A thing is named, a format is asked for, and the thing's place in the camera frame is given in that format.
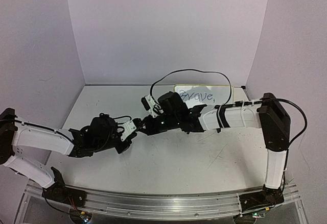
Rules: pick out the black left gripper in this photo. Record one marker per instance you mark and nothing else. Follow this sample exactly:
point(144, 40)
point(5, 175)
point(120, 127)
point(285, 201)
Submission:
point(122, 149)

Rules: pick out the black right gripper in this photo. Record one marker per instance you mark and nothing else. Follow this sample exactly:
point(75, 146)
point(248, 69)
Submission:
point(148, 129)

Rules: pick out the yellow framed small whiteboard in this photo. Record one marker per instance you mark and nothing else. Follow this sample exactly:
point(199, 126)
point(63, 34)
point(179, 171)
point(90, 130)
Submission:
point(194, 95)

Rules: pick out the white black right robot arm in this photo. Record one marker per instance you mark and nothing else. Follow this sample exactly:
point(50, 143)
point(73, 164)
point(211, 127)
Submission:
point(267, 114)

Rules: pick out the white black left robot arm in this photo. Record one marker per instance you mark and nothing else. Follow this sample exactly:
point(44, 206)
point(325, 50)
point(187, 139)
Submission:
point(15, 134)

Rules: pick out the left green circuit board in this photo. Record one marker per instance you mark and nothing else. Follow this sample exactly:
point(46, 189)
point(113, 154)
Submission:
point(80, 217)

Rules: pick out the green circuit board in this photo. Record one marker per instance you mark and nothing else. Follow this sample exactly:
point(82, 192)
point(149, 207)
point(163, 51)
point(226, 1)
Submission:
point(260, 213)
point(80, 217)

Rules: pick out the right green circuit board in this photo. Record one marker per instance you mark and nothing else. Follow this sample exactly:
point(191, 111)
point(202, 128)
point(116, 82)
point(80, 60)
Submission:
point(260, 213)

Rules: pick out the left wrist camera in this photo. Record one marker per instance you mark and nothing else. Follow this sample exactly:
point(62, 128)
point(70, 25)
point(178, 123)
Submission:
point(128, 129)

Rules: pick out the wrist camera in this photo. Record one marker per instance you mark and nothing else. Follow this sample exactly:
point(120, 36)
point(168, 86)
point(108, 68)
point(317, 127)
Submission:
point(128, 129)
point(151, 105)

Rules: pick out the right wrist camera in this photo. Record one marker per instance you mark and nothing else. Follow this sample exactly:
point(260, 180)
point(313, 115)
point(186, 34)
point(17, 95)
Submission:
point(151, 105)

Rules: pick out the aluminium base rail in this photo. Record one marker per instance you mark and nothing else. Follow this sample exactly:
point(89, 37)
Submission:
point(164, 207)

